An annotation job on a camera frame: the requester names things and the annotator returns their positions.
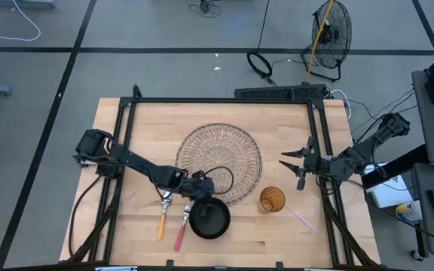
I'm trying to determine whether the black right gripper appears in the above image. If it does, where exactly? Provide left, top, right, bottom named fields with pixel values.
left=279, top=135, right=333, bottom=191

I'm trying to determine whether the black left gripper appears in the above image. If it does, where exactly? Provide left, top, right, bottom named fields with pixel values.
left=181, top=171, right=216, bottom=221

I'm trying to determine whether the black round bowl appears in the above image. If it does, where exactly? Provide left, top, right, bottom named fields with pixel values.
left=188, top=197, right=231, bottom=240

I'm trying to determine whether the fork with pink handle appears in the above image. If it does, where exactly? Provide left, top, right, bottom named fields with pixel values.
left=173, top=199, right=195, bottom=253

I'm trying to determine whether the amber ribbed drinking glass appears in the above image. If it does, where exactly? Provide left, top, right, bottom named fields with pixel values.
left=258, top=186, right=287, bottom=214

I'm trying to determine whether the fork with orange handle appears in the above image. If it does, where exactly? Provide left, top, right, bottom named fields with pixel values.
left=156, top=190, right=173, bottom=242

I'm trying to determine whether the pink drinking straw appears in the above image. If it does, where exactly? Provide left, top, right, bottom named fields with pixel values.
left=284, top=202, right=319, bottom=235

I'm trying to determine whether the black perforated box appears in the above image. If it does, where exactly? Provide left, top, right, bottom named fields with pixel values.
left=234, top=84, right=327, bottom=101

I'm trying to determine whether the white box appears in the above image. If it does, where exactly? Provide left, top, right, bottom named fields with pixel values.
left=363, top=162, right=414, bottom=209

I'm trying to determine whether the black table beam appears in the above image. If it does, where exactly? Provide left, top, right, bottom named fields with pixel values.
left=360, top=145, right=429, bottom=189

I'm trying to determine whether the white wipes canister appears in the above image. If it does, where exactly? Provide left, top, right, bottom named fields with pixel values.
left=395, top=200, right=423, bottom=223

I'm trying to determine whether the black floor fan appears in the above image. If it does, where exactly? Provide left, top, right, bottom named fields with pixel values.
left=301, top=0, right=353, bottom=83

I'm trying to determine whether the black looped gripper cable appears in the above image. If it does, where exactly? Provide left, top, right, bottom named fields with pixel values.
left=203, top=165, right=235, bottom=196

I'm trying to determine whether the wire mesh basket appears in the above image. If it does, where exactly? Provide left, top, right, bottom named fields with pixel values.
left=175, top=123, right=263, bottom=206

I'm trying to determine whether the white looped cable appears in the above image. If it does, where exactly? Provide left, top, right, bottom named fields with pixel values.
left=329, top=89, right=353, bottom=120

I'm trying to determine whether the black aluminium table frame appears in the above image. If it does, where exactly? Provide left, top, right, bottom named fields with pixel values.
left=66, top=84, right=384, bottom=271

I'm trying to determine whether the coiled black floor cable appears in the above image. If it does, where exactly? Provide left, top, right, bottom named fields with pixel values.
left=246, top=0, right=278, bottom=86

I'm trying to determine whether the yellow cable by fan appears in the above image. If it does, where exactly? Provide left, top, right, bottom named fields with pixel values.
left=305, top=0, right=335, bottom=84

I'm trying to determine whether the tangled black cable bundle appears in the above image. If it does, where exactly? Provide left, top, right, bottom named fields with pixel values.
left=188, top=0, right=222, bottom=19

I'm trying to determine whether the white floor cable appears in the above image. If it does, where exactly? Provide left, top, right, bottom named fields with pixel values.
left=0, top=0, right=42, bottom=42

